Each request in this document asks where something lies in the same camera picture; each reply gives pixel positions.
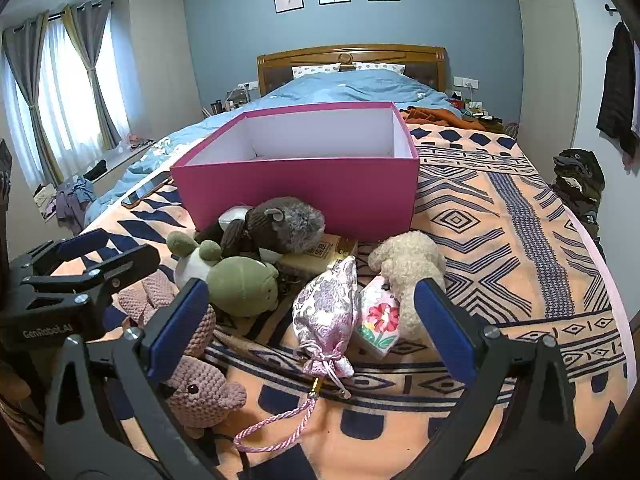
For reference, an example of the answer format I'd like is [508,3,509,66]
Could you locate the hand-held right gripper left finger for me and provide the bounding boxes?
[42,277,236,480]

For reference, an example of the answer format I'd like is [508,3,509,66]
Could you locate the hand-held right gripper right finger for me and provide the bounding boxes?
[395,277,588,480]

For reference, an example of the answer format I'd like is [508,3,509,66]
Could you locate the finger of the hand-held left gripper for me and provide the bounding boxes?
[7,229,110,276]
[20,243,162,311]

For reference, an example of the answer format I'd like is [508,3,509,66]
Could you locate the floral tissue pack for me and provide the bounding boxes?
[356,277,401,358]

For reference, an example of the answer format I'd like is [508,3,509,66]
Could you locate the green frog plush toy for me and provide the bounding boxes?
[166,231,281,318]

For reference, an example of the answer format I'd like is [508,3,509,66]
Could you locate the cream fluffy plush toy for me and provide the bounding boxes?
[368,231,447,343]

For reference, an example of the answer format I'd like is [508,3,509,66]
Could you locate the pink crocheted plush toy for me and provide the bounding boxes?
[117,270,248,428]

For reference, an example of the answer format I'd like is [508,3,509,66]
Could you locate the pink brocade drawstring pouch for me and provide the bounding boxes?
[234,255,361,453]

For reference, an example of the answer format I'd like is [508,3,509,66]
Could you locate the brown raccoon plush toy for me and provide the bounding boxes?
[196,196,327,262]

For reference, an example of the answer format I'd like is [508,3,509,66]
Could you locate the small yellow cardboard box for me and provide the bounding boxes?
[276,232,359,281]

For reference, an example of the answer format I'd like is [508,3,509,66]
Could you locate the pink cardboard box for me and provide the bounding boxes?
[170,101,421,243]

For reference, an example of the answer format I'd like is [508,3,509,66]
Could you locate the purple clothes pile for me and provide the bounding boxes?
[32,176,96,235]

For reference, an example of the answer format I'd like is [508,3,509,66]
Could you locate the smartphone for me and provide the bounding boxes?
[121,171,173,209]

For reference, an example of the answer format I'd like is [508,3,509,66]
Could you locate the orange patterned blanket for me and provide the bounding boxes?
[0,125,631,480]

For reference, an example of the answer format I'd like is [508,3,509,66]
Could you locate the white sheer curtain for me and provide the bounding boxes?
[5,25,113,181]

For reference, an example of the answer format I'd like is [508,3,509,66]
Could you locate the grey curtain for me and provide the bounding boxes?
[62,0,123,151]
[1,20,66,186]

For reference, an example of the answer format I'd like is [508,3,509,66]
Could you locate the bedside table with bottles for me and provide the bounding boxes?
[200,85,253,117]

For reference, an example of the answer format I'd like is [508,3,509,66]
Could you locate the orange clothes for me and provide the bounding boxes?
[400,105,488,131]

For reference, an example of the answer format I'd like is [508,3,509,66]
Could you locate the cluttered bedside table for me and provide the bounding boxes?
[450,89,521,137]

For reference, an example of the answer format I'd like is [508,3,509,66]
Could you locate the white dotted pillow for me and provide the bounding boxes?
[291,63,342,80]
[353,62,407,75]

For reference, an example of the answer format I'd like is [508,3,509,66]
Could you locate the beige wardrobe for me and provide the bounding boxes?
[515,0,583,161]

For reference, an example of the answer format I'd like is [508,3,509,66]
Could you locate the wooden headboard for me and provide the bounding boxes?
[257,44,447,98]

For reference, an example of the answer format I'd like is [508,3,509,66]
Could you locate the black hanging jacket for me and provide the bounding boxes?
[596,21,640,158]

